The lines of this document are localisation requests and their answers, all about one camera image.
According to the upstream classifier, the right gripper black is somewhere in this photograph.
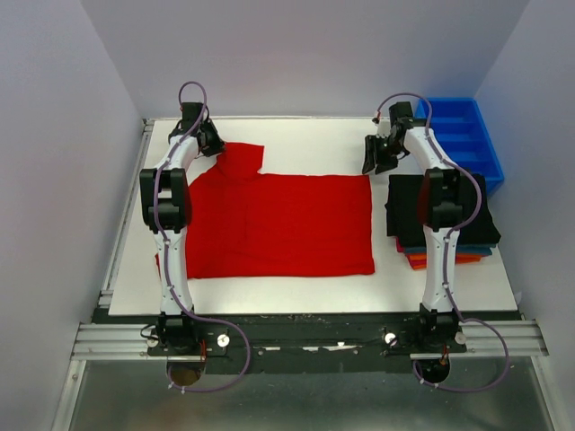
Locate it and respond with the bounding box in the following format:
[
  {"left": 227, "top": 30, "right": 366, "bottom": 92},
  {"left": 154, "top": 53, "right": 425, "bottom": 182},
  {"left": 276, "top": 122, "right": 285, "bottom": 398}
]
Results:
[{"left": 361, "top": 135, "right": 405, "bottom": 175}]

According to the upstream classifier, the red t shirt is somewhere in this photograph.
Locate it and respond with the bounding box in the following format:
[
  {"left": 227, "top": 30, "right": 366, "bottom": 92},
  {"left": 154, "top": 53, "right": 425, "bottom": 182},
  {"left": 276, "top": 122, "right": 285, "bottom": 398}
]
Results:
[
  {"left": 395, "top": 237, "right": 404, "bottom": 253},
  {"left": 155, "top": 141, "right": 376, "bottom": 284}
]

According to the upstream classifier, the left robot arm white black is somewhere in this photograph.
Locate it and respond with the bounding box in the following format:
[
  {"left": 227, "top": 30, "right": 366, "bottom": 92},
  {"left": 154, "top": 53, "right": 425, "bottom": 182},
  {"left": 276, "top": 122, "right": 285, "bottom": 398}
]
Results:
[{"left": 139, "top": 102, "right": 224, "bottom": 355}]

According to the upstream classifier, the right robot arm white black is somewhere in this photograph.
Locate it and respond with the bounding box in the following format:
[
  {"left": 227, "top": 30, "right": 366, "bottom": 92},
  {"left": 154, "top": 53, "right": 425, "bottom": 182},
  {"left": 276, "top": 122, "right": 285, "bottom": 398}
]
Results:
[{"left": 362, "top": 101, "right": 482, "bottom": 352}]

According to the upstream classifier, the black folded t shirt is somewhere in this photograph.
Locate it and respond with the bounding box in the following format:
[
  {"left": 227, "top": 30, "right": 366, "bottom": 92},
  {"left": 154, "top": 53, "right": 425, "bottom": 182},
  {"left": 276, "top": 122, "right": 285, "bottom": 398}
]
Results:
[{"left": 385, "top": 174, "right": 501, "bottom": 248}]

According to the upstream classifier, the blue plastic bin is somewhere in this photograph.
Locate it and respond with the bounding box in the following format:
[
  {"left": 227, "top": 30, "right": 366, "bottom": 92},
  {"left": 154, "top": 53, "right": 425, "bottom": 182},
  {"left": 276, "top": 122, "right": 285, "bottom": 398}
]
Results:
[{"left": 429, "top": 98, "right": 504, "bottom": 196}]

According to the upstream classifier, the red folded t shirt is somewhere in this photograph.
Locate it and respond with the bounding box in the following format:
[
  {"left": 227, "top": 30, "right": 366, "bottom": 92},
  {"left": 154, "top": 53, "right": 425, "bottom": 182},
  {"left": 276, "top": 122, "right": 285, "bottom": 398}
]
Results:
[{"left": 395, "top": 237, "right": 404, "bottom": 253}]

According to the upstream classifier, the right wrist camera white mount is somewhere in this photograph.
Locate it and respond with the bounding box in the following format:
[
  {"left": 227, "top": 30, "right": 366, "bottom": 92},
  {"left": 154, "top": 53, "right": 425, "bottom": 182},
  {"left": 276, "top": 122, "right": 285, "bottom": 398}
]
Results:
[{"left": 372, "top": 117, "right": 392, "bottom": 137}]

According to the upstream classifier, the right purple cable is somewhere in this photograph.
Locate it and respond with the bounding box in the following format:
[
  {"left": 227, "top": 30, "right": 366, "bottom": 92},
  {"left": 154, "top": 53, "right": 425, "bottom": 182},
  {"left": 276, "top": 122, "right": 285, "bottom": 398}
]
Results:
[{"left": 375, "top": 92, "right": 511, "bottom": 392}]

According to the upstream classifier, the purple cable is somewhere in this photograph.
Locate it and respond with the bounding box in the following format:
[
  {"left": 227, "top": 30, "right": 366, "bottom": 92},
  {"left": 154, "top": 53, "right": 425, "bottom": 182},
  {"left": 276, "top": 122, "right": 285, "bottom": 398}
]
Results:
[
  {"left": 152, "top": 81, "right": 251, "bottom": 394},
  {"left": 375, "top": 92, "right": 511, "bottom": 392}
]

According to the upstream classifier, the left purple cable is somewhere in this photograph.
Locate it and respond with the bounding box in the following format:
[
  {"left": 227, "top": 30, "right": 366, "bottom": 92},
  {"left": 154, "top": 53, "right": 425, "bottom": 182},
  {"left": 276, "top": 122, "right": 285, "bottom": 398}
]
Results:
[{"left": 152, "top": 81, "right": 251, "bottom": 394}]

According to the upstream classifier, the side aluminium table rail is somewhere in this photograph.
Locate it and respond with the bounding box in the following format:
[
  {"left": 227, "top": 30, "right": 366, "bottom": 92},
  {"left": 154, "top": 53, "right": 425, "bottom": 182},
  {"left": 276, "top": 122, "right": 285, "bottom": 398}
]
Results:
[{"left": 97, "top": 119, "right": 155, "bottom": 308}]

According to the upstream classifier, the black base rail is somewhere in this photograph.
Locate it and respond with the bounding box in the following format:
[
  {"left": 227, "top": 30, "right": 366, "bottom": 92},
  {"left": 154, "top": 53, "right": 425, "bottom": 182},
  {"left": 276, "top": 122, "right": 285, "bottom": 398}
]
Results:
[{"left": 92, "top": 306, "right": 468, "bottom": 376}]

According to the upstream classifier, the left aluminium extrusion rail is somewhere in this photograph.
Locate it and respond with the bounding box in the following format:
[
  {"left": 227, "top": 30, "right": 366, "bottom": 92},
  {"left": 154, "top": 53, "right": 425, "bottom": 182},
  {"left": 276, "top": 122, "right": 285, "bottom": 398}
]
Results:
[{"left": 71, "top": 324, "right": 148, "bottom": 361}]

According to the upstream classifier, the aluminium extrusion rail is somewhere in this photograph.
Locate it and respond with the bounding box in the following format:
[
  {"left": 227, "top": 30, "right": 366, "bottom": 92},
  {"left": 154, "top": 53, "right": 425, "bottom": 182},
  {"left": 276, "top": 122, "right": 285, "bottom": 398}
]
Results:
[
  {"left": 71, "top": 324, "right": 148, "bottom": 361},
  {"left": 410, "top": 321, "right": 549, "bottom": 360}
]

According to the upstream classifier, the right aluminium extrusion rail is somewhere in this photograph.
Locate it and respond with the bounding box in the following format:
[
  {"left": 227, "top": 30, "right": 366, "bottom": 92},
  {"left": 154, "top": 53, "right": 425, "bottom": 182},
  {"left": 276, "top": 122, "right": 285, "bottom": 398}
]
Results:
[{"left": 410, "top": 321, "right": 549, "bottom": 360}]

